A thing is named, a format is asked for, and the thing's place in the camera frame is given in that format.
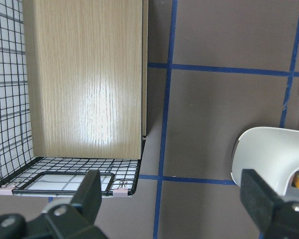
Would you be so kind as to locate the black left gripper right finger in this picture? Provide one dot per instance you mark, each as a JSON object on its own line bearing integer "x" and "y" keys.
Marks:
{"x": 275, "y": 216}

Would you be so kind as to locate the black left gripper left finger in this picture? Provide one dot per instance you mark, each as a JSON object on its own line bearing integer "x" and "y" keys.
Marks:
{"x": 71, "y": 220}

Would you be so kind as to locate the white two-slot toaster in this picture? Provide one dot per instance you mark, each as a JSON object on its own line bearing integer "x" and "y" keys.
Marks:
{"x": 272, "y": 152}

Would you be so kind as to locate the pink binder clip right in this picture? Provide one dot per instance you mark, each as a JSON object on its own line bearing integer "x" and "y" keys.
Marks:
{"x": 121, "y": 191}

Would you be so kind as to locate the pink binder clip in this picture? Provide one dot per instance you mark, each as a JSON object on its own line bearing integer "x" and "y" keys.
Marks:
{"x": 121, "y": 191}
{"x": 7, "y": 191}

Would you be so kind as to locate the pink binder clip left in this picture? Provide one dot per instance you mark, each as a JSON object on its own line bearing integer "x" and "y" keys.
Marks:
{"x": 7, "y": 191}

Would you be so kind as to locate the wire basket with wooden board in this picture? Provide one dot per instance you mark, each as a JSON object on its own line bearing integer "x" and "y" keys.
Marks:
{"x": 73, "y": 94}

